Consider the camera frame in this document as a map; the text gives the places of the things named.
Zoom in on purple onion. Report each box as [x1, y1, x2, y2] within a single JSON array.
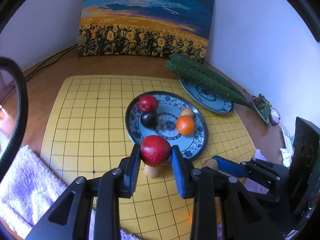
[[269, 108, 281, 127]]

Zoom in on yellow grid game board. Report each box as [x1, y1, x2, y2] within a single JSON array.
[[41, 76, 257, 240]]

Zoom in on black ribbed loop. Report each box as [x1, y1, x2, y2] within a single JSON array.
[[0, 57, 28, 167]]

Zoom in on small red apple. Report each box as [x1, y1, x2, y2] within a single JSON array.
[[139, 95, 159, 112]]

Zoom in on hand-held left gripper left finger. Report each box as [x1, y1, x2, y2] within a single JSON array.
[[25, 144, 142, 240]]

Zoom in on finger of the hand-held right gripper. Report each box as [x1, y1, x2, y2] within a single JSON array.
[[246, 175, 283, 203], [212, 155, 290, 178]]

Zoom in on blue and white patterned plate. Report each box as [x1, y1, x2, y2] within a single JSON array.
[[125, 91, 209, 160], [179, 77, 235, 114]]

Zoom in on white crumpled tissue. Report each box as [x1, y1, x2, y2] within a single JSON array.
[[280, 147, 293, 167]]

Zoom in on black cable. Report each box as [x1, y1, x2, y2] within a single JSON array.
[[24, 44, 78, 80]]

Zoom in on green leafy vegetables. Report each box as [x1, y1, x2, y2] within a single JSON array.
[[256, 94, 272, 117]]

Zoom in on black plum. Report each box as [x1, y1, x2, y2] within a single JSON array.
[[140, 111, 158, 127]]

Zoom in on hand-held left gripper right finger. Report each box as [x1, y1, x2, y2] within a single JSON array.
[[171, 145, 285, 240]]

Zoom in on green cucumber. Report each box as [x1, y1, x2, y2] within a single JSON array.
[[165, 61, 254, 109], [170, 53, 247, 98]]

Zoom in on purple fluffy towel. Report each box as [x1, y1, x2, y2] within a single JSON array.
[[0, 145, 69, 240], [120, 149, 269, 240]]

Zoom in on small vegetable dish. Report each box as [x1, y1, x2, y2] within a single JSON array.
[[251, 95, 273, 126]]

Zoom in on sunflower field painting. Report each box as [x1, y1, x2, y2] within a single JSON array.
[[77, 0, 216, 64]]

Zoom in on orange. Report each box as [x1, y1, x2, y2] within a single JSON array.
[[176, 115, 196, 135]]

